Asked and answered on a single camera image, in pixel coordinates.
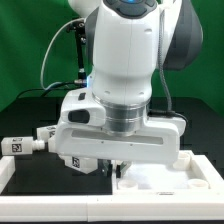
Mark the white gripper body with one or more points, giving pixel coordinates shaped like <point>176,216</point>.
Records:
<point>157,141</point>

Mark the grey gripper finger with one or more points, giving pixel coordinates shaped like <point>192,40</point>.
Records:
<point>122,167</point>
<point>107,167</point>

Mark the white square table top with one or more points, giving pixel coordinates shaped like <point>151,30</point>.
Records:
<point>189,173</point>

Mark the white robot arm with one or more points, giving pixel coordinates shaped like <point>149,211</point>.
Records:
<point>108,120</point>

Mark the white U-shaped fence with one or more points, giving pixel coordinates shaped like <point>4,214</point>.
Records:
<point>99,208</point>

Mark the green backdrop curtain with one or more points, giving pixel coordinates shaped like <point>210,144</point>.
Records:
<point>27,26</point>

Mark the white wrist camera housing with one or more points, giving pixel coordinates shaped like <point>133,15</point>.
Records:
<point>79,107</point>

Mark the black camera stand pole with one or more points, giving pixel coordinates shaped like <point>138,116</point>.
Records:
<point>78,28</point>

